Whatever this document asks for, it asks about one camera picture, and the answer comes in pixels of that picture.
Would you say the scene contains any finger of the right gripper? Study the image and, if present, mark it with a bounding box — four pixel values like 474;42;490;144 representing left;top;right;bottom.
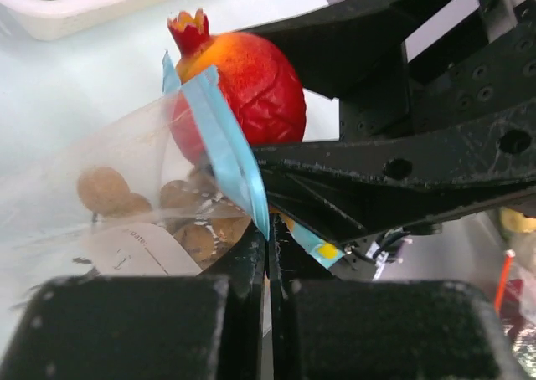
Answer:
248;0;451;98
254;103;535;244

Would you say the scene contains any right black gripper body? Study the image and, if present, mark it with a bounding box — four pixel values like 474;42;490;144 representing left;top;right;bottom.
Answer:
339;0;535;141

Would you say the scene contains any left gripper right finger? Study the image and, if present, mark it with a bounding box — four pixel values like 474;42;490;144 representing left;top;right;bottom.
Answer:
267;217;527;379

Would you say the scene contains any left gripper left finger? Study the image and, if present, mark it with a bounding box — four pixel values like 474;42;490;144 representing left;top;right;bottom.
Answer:
1;226;266;379

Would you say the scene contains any red pomegranate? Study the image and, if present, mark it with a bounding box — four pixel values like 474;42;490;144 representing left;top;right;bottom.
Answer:
167;9;307;145

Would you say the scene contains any brown longan bunch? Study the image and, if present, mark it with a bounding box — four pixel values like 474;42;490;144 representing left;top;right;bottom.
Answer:
72;167;251;276

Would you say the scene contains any blue zipper clear bag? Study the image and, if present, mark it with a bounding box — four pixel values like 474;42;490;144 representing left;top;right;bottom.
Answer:
0;51;347;310

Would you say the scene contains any red zipper clear bag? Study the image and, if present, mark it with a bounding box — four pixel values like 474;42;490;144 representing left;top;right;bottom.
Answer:
494;249;535;378

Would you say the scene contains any white plastic basket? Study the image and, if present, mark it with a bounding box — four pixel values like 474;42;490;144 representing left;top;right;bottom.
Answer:
1;0;168;41

